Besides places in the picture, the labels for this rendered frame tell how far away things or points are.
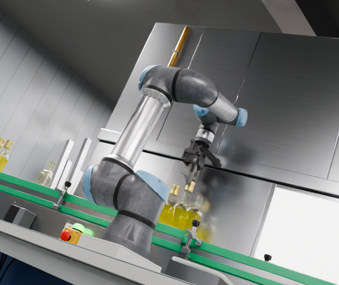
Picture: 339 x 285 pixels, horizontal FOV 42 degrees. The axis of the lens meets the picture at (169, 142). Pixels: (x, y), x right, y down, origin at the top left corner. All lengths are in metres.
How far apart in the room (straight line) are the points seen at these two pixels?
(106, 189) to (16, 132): 3.72
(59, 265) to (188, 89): 0.67
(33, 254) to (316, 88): 1.42
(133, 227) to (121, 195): 0.11
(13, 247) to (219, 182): 0.89
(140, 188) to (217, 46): 1.32
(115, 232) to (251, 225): 0.79
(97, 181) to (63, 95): 3.98
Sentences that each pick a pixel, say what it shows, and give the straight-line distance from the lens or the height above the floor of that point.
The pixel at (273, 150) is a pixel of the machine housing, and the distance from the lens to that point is 2.02.
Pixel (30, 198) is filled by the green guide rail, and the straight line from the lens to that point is 2.02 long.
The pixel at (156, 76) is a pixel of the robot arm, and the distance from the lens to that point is 1.50.
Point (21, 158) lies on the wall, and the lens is 5.02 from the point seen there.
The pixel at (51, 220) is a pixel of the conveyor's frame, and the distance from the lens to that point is 1.89.
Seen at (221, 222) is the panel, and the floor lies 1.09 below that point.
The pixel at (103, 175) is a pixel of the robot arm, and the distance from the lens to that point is 1.33.
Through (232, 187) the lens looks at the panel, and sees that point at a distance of 1.94.
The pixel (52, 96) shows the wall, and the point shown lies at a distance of 5.20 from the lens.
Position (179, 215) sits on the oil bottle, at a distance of 1.80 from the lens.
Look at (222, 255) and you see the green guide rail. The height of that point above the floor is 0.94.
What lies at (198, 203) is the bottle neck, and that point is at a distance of 1.81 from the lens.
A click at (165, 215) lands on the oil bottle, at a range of 1.82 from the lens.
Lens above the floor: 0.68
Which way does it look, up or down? 20 degrees up
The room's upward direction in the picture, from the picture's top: 23 degrees clockwise
